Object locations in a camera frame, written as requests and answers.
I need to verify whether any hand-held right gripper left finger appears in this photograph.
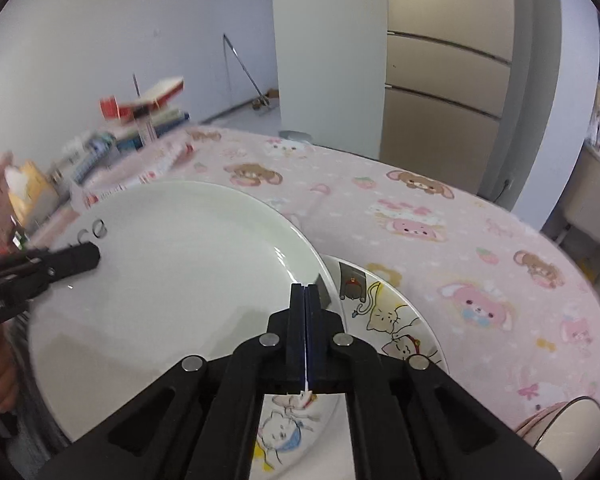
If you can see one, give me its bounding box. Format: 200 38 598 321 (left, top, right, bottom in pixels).
37 283 306 480

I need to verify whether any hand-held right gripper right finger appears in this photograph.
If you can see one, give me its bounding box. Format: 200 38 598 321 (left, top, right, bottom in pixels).
305 284 564 480

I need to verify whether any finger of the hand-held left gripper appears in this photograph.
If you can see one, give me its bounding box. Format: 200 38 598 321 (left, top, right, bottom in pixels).
0 242 102 292
0 285 48 334

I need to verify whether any white plate with cartoon print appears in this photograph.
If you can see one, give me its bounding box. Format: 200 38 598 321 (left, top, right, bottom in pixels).
250 254 451 480

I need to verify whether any white plate with black lettering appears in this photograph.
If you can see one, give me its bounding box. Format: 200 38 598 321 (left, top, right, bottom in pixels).
27 180 342 444

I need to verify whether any white ribbed bowl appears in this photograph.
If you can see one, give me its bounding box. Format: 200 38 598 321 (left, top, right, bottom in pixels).
530 395 600 450

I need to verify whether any orange and white packet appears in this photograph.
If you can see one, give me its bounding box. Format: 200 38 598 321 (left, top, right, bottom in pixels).
3 159 64 229

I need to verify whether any stack of books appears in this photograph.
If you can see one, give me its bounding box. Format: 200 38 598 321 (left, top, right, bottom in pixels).
50 109 193 197

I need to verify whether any pink cartoon printed tablecloth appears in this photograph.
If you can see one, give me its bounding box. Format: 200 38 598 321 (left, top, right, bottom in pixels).
30 125 600 466

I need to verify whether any red and white box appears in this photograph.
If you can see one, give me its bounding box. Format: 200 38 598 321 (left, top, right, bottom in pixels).
99 76 186 126

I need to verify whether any small floor clutter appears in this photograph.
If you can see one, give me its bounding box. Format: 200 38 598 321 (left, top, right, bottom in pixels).
251 89 281 112

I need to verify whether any metal folding stand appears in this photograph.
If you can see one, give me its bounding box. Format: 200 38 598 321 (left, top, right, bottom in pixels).
222 33 272 112

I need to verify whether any beige refrigerator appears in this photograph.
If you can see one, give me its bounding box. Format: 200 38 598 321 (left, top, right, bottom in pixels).
379 0 516 202

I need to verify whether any cream bathroom vanity cabinet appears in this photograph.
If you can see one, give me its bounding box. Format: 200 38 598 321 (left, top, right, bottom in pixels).
561 146 600 252

